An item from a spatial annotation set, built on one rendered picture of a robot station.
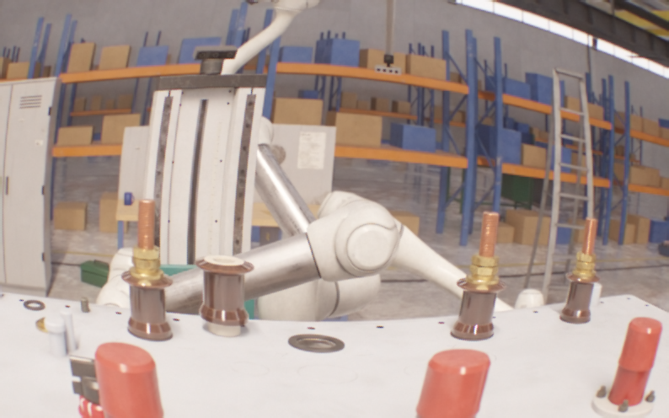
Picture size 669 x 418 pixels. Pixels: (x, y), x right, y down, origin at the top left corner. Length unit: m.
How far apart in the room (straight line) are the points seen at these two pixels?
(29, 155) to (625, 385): 5.18
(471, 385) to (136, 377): 0.32
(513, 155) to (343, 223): 8.68
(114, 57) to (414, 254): 7.22
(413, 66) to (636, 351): 8.68
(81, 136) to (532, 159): 6.44
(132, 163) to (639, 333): 5.25
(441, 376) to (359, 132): 8.62
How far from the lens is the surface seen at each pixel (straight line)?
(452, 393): 0.69
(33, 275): 5.76
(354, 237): 1.55
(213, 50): 2.03
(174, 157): 2.07
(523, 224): 10.30
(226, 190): 2.09
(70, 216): 8.93
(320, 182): 6.04
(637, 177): 11.96
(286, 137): 5.94
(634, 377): 0.90
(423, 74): 9.46
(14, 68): 8.94
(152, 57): 8.71
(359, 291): 2.15
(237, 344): 1.11
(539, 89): 10.45
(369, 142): 9.31
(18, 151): 5.62
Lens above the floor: 1.73
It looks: 9 degrees down
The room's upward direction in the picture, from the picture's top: 5 degrees clockwise
